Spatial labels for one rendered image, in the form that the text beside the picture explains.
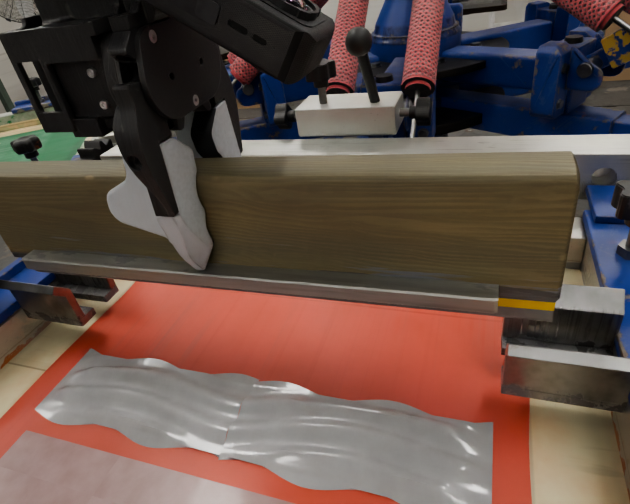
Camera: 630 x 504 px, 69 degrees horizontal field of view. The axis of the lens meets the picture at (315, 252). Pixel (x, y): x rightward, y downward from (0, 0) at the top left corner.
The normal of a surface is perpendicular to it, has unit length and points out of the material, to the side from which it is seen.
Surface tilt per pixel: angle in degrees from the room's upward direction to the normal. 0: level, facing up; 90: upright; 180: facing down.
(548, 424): 0
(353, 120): 90
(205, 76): 90
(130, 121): 69
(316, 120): 90
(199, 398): 33
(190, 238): 110
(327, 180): 63
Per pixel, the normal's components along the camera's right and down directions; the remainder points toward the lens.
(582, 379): -0.31, 0.58
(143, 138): 0.94, 0.07
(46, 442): -0.15, -0.81
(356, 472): -0.30, -0.38
